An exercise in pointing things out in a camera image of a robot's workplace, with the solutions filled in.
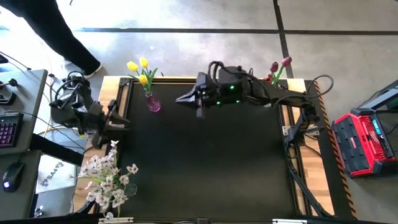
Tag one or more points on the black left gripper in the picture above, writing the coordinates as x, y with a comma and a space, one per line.
105, 124

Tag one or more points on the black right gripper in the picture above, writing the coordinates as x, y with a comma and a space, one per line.
211, 91

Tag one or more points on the yellow artificial tulip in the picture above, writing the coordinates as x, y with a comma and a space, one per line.
144, 62
132, 66
143, 79

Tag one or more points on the maroon artificial tulip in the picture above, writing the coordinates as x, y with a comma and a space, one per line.
274, 67
269, 78
286, 61

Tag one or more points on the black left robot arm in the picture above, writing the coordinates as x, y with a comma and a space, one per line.
77, 113

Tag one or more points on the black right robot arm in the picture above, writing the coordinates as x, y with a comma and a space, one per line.
289, 99

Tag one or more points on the purple glass vase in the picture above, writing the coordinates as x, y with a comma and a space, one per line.
153, 104

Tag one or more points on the clear glass vase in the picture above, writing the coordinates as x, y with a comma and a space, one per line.
132, 190

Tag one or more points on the grey desk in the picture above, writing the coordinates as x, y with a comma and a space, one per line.
21, 202
28, 93

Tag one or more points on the black keyboard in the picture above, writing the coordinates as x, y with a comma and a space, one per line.
9, 129

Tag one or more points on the black computer mouse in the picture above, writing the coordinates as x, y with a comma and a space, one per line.
12, 175

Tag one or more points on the person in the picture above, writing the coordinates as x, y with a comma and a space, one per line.
46, 28

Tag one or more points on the black orange hazard strip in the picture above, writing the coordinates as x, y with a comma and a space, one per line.
337, 155

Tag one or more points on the red tool case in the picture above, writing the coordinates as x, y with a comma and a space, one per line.
357, 146

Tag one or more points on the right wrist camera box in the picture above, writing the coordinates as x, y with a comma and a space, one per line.
231, 74

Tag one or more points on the silver aluminium bracket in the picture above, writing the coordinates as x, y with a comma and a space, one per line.
289, 221
115, 220

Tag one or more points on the black diagonal frame brace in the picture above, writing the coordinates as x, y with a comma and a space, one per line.
306, 193

